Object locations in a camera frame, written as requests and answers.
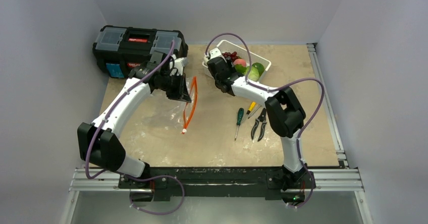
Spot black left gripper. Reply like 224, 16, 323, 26
157, 72, 191, 102

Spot clear zip top bag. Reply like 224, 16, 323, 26
141, 76, 198, 135

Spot green cabbage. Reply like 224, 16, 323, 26
244, 66, 260, 82

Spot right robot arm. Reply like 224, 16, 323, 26
204, 56, 306, 187

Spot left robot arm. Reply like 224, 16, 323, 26
77, 56, 191, 188

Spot red grape bunch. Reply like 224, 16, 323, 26
222, 51, 239, 62

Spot green leafy vegetable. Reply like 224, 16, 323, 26
234, 64, 247, 75

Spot black plastic toolbox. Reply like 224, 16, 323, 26
92, 25, 188, 78

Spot pink peach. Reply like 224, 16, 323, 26
233, 58, 247, 67

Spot white plastic basket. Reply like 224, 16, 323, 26
216, 40, 271, 83

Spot green lime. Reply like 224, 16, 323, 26
252, 62, 265, 76

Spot black pliers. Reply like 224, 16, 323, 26
250, 108, 267, 141

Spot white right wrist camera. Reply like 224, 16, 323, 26
203, 47, 223, 63

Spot green handled screwdriver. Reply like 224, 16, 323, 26
234, 107, 244, 141

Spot yellow handled screwdriver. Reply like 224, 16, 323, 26
246, 101, 256, 116

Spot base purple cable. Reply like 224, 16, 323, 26
129, 175, 186, 216

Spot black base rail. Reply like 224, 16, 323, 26
118, 166, 316, 204

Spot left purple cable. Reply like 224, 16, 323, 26
85, 39, 176, 180

